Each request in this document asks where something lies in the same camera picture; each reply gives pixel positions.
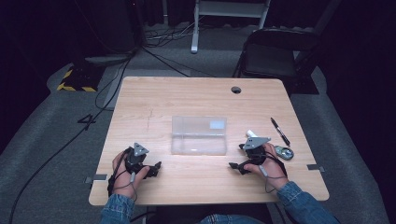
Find long black floor cable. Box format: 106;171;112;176
8;55;134;224

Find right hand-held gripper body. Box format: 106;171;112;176
243;130;271;166

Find grey right wrist cord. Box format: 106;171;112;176
259;164;288;194

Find grey tape strip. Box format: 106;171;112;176
306;163;326;173
84;174;108;185

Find small round green tape measure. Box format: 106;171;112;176
274;145;295;161

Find clear plastic box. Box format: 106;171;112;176
170;115;228;156

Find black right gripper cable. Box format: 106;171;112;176
264;152;289;179

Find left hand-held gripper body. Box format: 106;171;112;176
124;142;154;179

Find person's legs in jeans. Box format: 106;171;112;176
199;214;265;224

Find yellow black striped base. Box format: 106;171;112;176
56;64;106;93

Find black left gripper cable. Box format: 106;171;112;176
106;147;132;198

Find grey left wrist cord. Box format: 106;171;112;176
113;171;138;202

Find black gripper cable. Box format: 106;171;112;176
106;147;132;198
264;152;289;179

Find person's left hand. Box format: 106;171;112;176
111;150;150;199

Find grey wrist cord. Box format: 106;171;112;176
259;164;288;194
113;171;138;202

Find black folding chair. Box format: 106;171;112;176
233;27;322;95

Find person's right hand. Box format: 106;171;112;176
243;143;290;190

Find black marker pen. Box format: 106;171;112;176
270;117;291;147

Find white metal desk frame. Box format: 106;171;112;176
190;0;273;54

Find bundle of floor cables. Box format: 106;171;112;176
145;21;201;49

